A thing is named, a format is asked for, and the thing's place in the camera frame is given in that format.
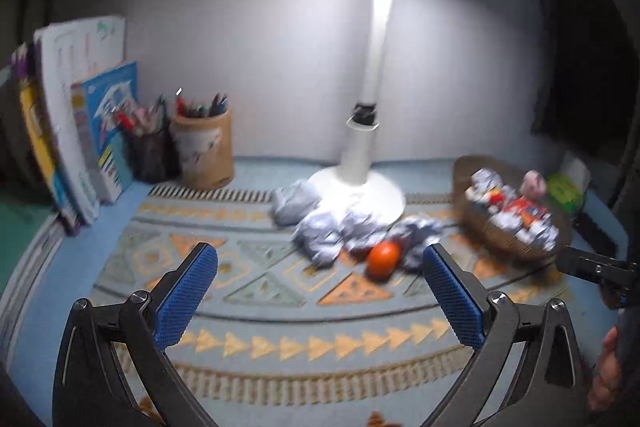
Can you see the pastel dango plush toy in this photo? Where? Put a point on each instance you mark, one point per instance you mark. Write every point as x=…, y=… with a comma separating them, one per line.
x=533, y=186

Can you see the paper ball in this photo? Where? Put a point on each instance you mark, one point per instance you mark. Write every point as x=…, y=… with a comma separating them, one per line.
x=292, y=203

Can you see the hello kitty plush toy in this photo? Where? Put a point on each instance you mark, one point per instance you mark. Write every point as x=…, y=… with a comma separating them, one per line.
x=490, y=196

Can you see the brown ribbed bowl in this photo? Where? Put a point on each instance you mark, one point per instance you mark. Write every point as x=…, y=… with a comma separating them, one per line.
x=476, y=218

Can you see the red snack bag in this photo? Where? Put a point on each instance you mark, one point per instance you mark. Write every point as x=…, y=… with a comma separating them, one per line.
x=527, y=210

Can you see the paper pile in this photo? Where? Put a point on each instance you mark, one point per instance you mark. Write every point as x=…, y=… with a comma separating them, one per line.
x=322, y=238

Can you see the patterned blue table mat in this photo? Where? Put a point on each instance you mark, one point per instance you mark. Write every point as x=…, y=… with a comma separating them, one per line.
x=276, y=341

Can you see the orange tangerine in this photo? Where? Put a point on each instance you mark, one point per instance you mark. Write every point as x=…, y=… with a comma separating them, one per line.
x=383, y=260

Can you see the bamboo pen holder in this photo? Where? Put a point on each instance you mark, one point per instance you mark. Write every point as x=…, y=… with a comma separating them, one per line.
x=204, y=147

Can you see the green flat book stack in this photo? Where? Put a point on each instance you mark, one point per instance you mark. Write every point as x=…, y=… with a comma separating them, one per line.
x=30, y=235

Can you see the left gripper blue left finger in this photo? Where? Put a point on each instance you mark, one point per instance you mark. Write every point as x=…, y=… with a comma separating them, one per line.
x=179, y=293

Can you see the yellow cover book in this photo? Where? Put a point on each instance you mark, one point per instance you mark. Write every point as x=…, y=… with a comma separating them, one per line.
x=38, y=138

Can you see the green tissue pack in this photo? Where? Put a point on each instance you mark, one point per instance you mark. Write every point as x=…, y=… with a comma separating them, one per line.
x=568, y=186

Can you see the black mesh pen holder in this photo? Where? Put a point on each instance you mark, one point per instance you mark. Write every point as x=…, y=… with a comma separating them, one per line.
x=152, y=157

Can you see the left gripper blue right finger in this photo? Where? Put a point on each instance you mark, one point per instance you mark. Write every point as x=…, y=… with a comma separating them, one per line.
x=459, y=294

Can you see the white desk lamp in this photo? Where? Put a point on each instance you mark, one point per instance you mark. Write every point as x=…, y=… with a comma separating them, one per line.
x=352, y=184

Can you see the black monitor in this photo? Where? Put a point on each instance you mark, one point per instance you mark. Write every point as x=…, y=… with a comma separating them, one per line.
x=588, y=100

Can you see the blue cover workbook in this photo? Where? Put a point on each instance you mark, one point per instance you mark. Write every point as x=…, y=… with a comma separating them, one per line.
x=96, y=102

